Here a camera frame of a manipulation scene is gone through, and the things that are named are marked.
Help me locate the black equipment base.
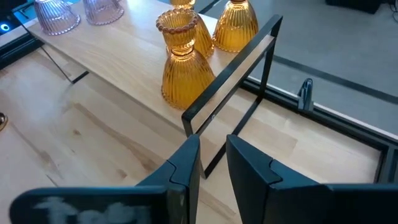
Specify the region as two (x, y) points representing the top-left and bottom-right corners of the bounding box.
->
(325, 0), (384, 15)

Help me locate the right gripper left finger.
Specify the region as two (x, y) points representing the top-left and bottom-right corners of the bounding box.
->
(9, 134), (200, 224)

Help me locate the black frame clamp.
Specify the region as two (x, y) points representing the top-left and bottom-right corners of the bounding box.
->
(296, 77), (315, 112)

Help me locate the amber ribbed glass candle holder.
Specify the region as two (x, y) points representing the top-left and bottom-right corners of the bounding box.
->
(169, 0), (215, 59)
(155, 8), (216, 110)
(212, 0), (259, 54)

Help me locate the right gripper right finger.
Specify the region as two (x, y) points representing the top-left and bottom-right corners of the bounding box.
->
(226, 134), (398, 224)

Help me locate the pink ribbed glass candle holder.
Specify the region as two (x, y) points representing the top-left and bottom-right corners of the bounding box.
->
(33, 0), (81, 36)
(82, 0), (125, 26)

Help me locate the black aluminium table frame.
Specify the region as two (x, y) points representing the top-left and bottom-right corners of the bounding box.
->
(0, 29), (398, 184)

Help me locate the wooden shelf with black frame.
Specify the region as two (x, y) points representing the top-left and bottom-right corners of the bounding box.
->
(26, 0), (284, 180)

